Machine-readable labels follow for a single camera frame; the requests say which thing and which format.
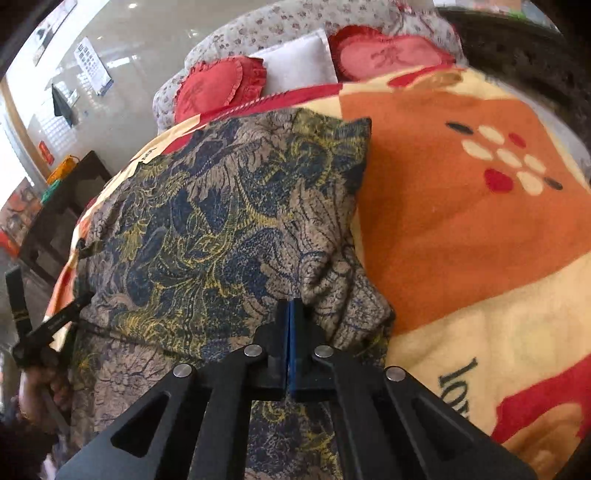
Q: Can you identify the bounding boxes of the floral upholstered headboard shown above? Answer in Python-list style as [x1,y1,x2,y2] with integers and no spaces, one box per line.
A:
[152,0,467,134]

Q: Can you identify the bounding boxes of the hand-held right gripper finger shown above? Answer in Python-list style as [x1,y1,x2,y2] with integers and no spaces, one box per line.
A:
[290,299,539,480]
[55,299,291,480]

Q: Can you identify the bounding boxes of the dark hanging cloth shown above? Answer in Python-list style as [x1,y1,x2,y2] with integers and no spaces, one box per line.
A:
[52,85,75,127]

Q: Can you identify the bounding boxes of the framed wall picture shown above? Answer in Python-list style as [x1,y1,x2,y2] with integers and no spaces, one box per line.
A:
[32,0,77,65]

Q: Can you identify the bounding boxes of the orange red printed blanket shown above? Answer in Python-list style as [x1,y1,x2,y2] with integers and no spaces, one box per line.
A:
[44,65,591,480]

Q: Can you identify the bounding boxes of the orange basket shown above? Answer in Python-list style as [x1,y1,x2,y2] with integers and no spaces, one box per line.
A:
[46,156,80,185]

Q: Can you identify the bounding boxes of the dark wooden table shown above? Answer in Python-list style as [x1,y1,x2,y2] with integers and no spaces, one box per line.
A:
[18,150,114,287]

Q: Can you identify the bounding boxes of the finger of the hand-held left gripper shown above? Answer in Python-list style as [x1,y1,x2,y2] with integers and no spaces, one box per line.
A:
[4,267,25,325]
[28,294,93,343]

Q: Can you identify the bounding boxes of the brown blue floral patterned garment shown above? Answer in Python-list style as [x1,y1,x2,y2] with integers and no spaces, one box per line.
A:
[46,108,398,480]

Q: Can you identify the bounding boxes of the red heart pillow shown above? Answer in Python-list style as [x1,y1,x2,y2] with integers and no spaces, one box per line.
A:
[174,56,269,126]
[328,25,458,84]

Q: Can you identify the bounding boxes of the red orange box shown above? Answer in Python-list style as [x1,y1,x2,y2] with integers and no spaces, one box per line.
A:
[0,178,35,257]

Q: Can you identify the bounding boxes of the person's left hand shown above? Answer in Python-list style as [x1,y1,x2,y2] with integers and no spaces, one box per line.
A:
[18,364,74,431]

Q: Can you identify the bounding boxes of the white pillow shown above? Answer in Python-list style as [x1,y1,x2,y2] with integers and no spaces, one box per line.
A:
[249,28,340,97]

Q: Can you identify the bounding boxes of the wall poster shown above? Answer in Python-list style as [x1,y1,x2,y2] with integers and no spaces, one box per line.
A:
[74,37,114,95]

